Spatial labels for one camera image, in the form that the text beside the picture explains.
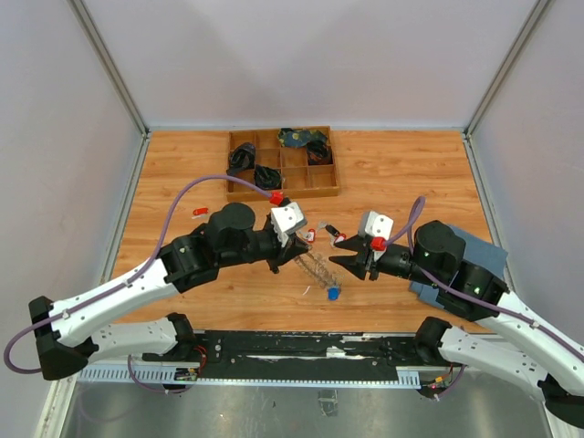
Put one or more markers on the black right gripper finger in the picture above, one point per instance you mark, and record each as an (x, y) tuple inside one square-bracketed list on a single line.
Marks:
[(351, 263), (354, 243)]

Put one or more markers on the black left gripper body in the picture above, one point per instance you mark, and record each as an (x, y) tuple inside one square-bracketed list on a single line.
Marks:
[(268, 247)]

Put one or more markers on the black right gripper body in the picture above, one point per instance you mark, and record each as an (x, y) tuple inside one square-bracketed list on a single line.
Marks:
[(386, 262)]

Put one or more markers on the key with blue tag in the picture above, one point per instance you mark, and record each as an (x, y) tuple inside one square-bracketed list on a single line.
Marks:
[(333, 293)]

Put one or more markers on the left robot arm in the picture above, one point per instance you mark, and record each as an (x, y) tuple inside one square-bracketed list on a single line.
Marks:
[(72, 333)]

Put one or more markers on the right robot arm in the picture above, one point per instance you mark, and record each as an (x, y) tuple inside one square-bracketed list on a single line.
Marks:
[(544, 362)]

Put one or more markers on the black rolled tie middle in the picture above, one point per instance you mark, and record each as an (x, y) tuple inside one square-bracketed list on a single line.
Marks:
[(267, 178)]

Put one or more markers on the black rolled tie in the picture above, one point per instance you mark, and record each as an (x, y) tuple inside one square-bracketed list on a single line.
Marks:
[(241, 159), (267, 178)]

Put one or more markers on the wooden compartment tray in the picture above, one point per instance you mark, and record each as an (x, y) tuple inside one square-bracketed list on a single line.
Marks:
[(299, 179)]

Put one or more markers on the red tag key far left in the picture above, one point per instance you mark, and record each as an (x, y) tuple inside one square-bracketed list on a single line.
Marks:
[(200, 212)]

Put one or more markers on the black rolled tie left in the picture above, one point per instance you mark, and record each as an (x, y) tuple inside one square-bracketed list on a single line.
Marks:
[(241, 159)]

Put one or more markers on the blue yellow patterned cloth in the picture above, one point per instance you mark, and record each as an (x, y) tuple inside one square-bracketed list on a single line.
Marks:
[(300, 138)]

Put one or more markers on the blue folded cloth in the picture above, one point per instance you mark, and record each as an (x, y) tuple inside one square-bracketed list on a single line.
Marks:
[(478, 252)]

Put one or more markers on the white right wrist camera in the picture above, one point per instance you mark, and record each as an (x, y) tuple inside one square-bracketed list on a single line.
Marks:
[(373, 224)]

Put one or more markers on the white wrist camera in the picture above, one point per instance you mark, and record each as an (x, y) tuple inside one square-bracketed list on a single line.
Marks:
[(373, 224), (287, 220)]

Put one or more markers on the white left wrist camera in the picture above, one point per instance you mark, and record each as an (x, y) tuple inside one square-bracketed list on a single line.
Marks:
[(287, 220)]

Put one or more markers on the black mounting rail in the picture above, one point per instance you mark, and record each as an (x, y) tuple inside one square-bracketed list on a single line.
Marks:
[(298, 350)]

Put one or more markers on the white slotted cable duct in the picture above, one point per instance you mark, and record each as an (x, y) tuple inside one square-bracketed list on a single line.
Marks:
[(268, 374)]

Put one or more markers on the right aluminium frame post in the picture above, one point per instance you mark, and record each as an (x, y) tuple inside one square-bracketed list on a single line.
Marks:
[(533, 20)]

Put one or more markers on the aluminium frame post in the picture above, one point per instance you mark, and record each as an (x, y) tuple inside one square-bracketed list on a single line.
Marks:
[(99, 46), (533, 20)]

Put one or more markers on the left aluminium frame post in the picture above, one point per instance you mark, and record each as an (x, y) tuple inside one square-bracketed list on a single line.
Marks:
[(99, 46)]

